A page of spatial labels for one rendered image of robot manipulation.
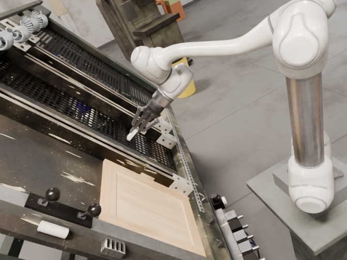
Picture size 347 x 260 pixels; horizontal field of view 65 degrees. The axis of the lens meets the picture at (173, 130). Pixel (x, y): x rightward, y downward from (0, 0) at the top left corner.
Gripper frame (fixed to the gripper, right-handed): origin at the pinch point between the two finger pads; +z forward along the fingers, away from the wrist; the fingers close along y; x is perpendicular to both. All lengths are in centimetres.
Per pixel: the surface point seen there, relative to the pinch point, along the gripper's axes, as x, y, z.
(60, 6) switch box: -875, 152, 139
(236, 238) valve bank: 35, -61, 2
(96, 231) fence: 55, 8, 10
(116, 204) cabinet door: 37.4, -0.1, 11.8
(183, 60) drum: -278, -85, -23
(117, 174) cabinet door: 19.1, -0.3, 11.7
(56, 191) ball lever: 58, 26, -1
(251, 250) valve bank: 42, -63, -1
